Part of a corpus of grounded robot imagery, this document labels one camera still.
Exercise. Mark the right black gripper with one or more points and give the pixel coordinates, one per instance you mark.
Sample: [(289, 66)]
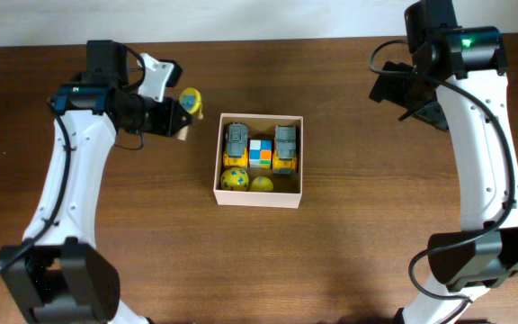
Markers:
[(403, 96)]

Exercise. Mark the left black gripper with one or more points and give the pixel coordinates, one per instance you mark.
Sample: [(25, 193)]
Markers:
[(174, 112)]

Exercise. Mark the yellow wooden rattle drum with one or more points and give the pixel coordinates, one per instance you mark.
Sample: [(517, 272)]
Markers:
[(191, 101)]

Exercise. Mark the yellow ball blue letters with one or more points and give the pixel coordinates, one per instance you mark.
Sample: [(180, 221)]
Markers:
[(234, 179)]

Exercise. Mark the colourful two-by-two puzzle cube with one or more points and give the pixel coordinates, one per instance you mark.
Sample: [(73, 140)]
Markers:
[(260, 153)]

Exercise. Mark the yellow grey one-eyed ball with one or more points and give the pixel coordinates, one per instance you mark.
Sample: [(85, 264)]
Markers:
[(261, 184)]

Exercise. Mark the yellow grey toy dump truck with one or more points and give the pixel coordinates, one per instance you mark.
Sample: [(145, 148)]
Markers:
[(285, 159)]

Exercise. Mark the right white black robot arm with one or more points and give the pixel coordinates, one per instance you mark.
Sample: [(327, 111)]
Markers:
[(457, 83)]

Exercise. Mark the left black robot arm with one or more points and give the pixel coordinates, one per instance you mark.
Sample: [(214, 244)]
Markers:
[(56, 274)]

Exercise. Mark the pink cardboard box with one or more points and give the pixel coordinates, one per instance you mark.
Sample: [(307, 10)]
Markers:
[(288, 189)]

